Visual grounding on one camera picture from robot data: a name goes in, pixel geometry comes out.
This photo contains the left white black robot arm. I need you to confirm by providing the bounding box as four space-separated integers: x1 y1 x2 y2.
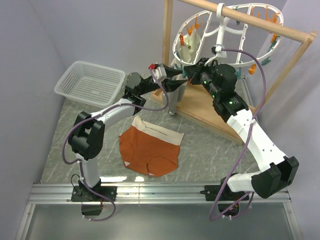
65 63 186 202

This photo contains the orange underwear with beige waistband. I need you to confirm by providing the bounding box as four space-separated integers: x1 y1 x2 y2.
118 116 184 177

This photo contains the aluminium mounting rail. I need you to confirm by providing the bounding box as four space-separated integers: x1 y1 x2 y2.
27 181 292 205

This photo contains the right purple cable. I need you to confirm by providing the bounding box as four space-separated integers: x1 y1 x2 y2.
208 48 267 222

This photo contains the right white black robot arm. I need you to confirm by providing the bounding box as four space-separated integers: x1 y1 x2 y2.
183 58 299 200

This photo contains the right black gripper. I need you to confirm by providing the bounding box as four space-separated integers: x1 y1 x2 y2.
184 57 220 100

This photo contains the grey underwear with white waistband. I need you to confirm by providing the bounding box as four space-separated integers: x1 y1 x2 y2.
168 83 187 116

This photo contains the white oval clip hanger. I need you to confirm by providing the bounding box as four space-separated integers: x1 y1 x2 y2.
172 3 284 75

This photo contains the wooden clothes rack with tray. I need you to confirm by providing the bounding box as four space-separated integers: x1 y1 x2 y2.
151 0 318 145

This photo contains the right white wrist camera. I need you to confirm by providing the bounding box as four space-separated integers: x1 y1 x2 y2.
211 44 227 58

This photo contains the white plastic perforated basket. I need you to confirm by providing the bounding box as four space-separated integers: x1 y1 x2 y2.
54 61 126 109

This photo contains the pale yellow hanging underwear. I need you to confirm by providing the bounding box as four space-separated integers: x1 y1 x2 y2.
178 30 201 63

